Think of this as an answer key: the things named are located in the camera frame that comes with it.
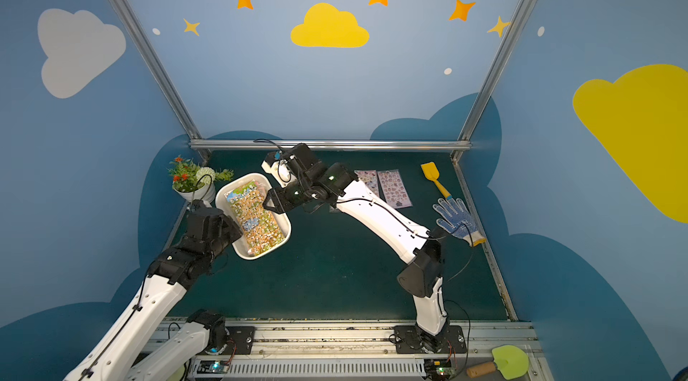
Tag white plastic storage box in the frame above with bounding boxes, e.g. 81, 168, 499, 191
216, 173, 292, 260

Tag green panda sticker sheet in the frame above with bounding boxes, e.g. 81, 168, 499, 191
226, 180, 287, 259

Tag pink blue sticker sheet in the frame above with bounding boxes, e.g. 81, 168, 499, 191
355, 170, 381, 197

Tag pink bear sticker sheet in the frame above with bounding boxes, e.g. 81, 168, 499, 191
378, 170, 412, 209

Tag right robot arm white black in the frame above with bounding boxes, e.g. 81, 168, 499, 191
262, 143, 479, 352

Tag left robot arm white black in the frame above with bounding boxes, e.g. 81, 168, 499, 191
66, 201, 243, 380

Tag white pot artificial flowers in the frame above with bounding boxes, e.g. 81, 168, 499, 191
168, 156, 234, 205

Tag yellow toy shovel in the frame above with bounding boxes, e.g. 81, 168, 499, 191
420, 162, 452, 198

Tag blue dotted work glove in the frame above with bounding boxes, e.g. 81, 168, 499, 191
433, 198, 486, 247

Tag aluminium frame back bar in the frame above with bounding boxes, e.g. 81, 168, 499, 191
190, 139, 471, 152

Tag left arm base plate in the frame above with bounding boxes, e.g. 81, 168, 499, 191
204, 325, 255, 355

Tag white vented cable duct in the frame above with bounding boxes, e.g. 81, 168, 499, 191
224, 359, 426, 378

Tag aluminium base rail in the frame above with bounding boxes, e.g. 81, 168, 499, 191
136, 318, 554, 380

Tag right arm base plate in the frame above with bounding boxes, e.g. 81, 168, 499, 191
388, 325, 468, 354

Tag green toy trowel wooden handle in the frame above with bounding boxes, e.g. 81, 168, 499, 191
466, 345, 530, 380

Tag aluminium frame left post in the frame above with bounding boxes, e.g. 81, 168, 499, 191
108, 0, 202, 142

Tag aluminium frame post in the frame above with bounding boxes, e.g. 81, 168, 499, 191
108, 0, 202, 142
451, 0, 538, 166

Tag aluminium frame right post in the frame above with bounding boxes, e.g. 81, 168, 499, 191
451, 0, 538, 166

